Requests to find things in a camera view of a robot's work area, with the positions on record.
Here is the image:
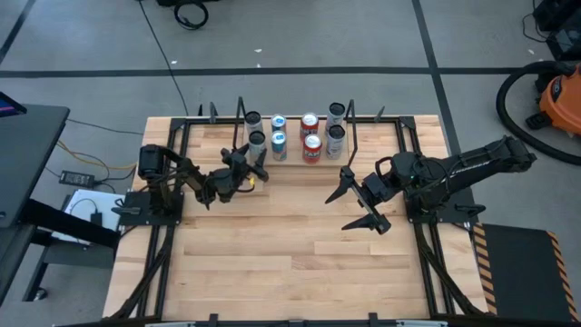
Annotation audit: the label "black equipment cart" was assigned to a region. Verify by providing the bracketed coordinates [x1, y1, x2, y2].
[521, 0, 581, 63]

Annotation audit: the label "red Fanta can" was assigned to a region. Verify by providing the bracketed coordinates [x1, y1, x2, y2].
[300, 111, 320, 140]
[301, 133, 323, 164]

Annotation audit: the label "white box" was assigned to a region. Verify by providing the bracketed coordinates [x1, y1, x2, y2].
[52, 188, 128, 246]

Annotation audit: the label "black floor cable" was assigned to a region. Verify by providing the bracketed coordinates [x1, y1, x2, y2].
[135, 0, 190, 117]

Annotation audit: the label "yellow floor cable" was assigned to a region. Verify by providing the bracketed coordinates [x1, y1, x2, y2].
[56, 139, 139, 170]

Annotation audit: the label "laptop screen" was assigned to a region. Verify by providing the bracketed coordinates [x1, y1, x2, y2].
[0, 90, 27, 118]

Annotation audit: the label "orange shop vacuum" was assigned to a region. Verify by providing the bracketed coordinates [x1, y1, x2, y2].
[526, 63, 581, 137]
[495, 60, 581, 167]

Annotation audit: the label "black power adapter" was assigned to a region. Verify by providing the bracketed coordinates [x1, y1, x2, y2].
[58, 170, 96, 188]

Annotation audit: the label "black mat hazard stripes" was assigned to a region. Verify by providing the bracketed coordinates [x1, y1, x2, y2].
[469, 222, 581, 323]

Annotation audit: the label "black aluminium table frame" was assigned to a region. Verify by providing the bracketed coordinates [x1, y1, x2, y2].
[103, 102, 494, 327]

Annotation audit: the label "black desk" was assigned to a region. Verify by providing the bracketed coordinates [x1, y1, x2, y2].
[0, 103, 123, 305]

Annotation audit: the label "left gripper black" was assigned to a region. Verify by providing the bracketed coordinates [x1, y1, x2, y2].
[209, 143, 271, 203]

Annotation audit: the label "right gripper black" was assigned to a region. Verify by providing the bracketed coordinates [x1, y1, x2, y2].
[323, 164, 397, 236]

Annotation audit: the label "white Celsius Arctic Vibe can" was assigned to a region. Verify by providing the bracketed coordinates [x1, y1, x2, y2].
[325, 102, 347, 131]
[324, 124, 347, 160]

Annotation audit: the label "coiled black cable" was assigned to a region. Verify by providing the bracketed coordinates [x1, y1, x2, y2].
[173, 0, 210, 31]

